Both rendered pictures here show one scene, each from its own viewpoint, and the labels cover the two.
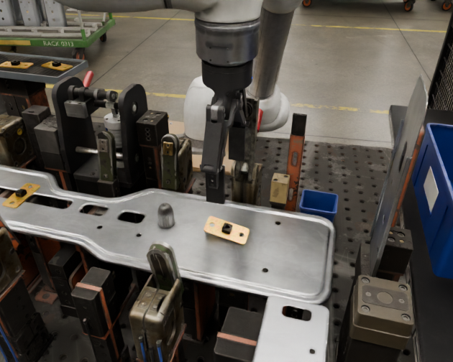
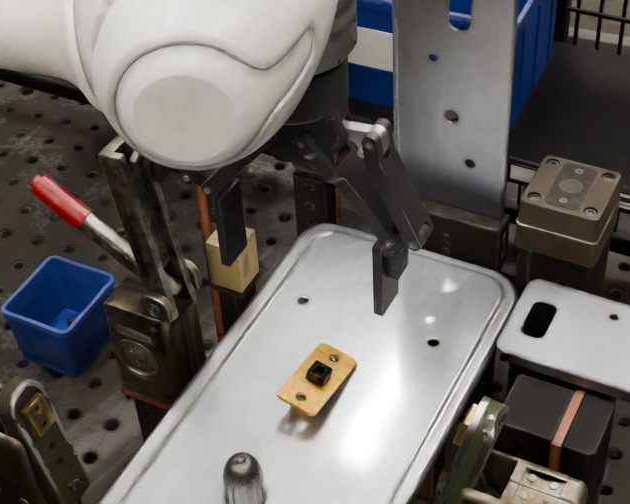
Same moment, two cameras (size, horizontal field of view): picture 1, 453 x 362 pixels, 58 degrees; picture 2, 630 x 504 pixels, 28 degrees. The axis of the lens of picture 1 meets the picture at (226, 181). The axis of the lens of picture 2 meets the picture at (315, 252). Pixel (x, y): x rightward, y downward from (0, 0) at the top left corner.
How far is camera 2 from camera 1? 0.85 m
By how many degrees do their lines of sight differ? 58
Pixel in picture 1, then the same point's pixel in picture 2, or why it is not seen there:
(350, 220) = not seen: hidden behind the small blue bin
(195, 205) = (193, 435)
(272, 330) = (572, 356)
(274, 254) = (394, 322)
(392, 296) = (570, 176)
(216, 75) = (337, 83)
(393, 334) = (614, 208)
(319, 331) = (577, 300)
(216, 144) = (409, 186)
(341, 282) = not seen: hidden behind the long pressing
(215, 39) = (346, 18)
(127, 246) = not seen: outside the picture
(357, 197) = (19, 243)
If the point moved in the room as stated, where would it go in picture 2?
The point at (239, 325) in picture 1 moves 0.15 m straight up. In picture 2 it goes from (538, 412) to (552, 286)
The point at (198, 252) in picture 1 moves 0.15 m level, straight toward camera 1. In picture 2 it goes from (362, 442) to (546, 451)
